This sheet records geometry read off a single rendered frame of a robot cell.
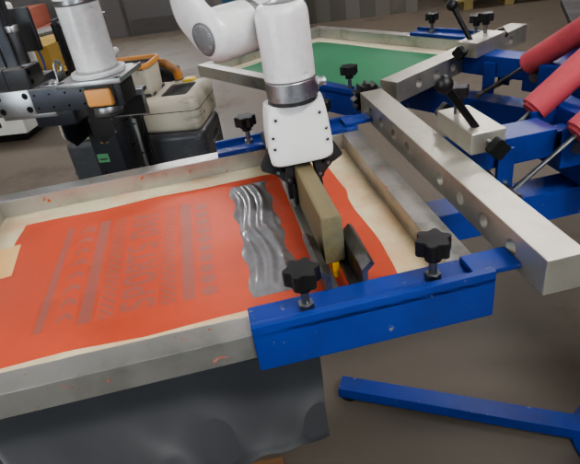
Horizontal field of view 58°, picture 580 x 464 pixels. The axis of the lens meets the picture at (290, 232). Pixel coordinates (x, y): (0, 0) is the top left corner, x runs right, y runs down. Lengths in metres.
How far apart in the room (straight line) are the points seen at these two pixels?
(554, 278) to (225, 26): 0.53
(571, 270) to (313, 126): 0.40
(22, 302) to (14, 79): 0.68
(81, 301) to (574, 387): 1.55
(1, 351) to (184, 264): 0.28
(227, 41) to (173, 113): 1.13
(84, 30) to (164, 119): 0.67
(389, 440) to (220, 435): 0.94
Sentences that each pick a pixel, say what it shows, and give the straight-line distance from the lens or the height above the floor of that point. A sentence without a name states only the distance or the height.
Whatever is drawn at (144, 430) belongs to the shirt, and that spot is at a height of 0.79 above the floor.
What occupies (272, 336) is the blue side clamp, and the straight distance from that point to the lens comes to 0.62.
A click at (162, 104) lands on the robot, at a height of 0.90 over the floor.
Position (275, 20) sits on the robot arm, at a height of 1.28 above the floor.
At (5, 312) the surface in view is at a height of 0.96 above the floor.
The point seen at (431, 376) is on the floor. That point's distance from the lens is 1.90.
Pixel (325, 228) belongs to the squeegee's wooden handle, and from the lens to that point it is 0.69.
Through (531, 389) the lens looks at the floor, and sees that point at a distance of 1.91.
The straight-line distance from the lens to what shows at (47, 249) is 1.01.
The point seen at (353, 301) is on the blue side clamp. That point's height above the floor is 1.01.
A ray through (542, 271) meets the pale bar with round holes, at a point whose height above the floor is 1.02.
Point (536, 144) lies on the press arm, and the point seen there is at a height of 1.02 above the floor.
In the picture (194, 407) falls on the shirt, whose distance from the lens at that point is 0.82.
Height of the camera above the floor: 1.41
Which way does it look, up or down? 32 degrees down
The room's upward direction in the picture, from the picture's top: 9 degrees counter-clockwise
